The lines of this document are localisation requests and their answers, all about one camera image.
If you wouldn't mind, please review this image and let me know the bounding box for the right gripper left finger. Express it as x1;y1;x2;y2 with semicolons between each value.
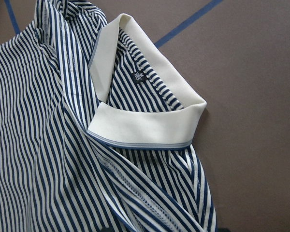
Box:
101;227;114;232

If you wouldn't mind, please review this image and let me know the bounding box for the navy white striped polo shirt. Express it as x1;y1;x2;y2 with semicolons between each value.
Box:
0;0;218;232

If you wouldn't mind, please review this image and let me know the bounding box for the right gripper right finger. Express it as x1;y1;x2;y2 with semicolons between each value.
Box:
218;228;230;232

